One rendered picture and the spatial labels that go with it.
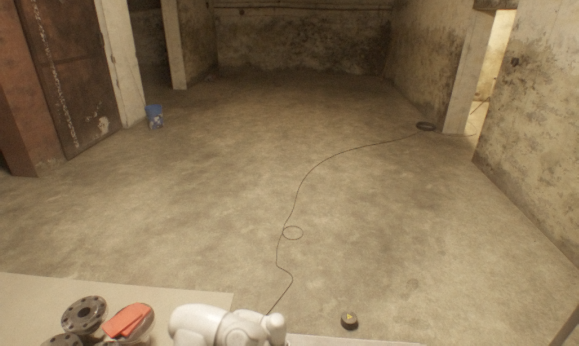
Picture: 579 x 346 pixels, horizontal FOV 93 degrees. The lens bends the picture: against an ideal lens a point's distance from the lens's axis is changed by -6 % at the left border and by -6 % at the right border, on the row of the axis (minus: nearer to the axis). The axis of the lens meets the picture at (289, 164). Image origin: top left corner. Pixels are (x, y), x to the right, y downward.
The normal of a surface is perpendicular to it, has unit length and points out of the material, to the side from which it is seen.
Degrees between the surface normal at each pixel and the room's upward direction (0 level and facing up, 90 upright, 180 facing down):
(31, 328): 0
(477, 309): 0
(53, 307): 0
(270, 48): 89
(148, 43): 90
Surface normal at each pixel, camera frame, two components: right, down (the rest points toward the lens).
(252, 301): 0.02, -0.89
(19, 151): -0.09, 0.45
